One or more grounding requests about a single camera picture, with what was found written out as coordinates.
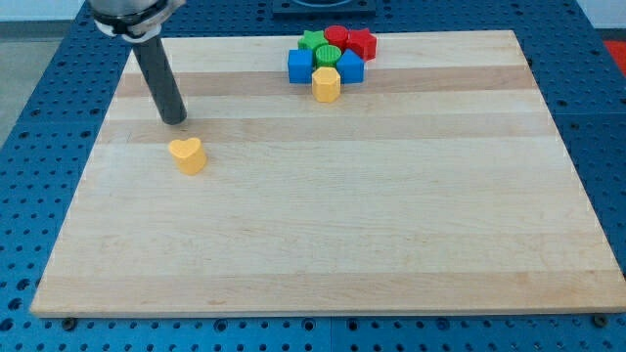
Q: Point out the green ribbed cylinder block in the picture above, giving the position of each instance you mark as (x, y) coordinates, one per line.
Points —
(327, 55)

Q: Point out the yellow hexagon block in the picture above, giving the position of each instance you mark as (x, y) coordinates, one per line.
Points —
(326, 84)

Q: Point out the grey robot arm flange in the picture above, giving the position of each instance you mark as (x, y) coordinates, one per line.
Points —
(136, 21)

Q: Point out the red star block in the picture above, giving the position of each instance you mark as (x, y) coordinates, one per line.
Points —
(363, 43)

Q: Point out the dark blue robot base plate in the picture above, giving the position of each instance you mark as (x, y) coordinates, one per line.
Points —
(282, 9)

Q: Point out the yellow heart block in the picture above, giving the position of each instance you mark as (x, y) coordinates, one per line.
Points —
(188, 155)

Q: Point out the green star block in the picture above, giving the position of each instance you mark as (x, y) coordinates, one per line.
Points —
(312, 40)

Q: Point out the red cylinder block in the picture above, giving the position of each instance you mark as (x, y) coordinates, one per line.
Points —
(337, 35)

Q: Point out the light wooden board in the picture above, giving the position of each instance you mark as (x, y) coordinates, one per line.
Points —
(438, 186)

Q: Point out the blue cube block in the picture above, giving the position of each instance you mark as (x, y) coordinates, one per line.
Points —
(300, 66)

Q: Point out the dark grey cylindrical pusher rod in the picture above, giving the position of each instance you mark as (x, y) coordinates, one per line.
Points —
(155, 67)

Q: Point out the blue pentagon block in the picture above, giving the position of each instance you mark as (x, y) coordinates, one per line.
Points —
(350, 67)

